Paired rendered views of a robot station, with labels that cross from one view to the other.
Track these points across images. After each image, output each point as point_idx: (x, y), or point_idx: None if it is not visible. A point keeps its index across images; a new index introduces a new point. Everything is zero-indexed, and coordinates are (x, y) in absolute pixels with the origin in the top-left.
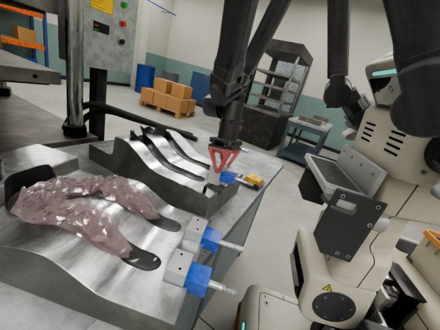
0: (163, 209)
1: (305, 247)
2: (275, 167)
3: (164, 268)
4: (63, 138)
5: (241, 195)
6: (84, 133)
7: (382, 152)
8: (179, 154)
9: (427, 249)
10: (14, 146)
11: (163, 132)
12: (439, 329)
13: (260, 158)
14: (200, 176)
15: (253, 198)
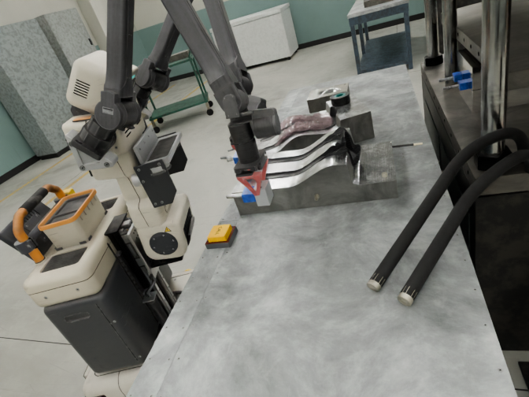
0: (276, 149)
1: (182, 207)
2: (169, 331)
3: (257, 141)
4: None
5: (234, 215)
6: (476, 162)
7: (137, 127)
8: (305, 168)
9: (83, 220)
10: (458, 134)
11: (328, 148)
12: (122, 210)
13: (198, 358)
14: (268, 163)
15: (221, 220)
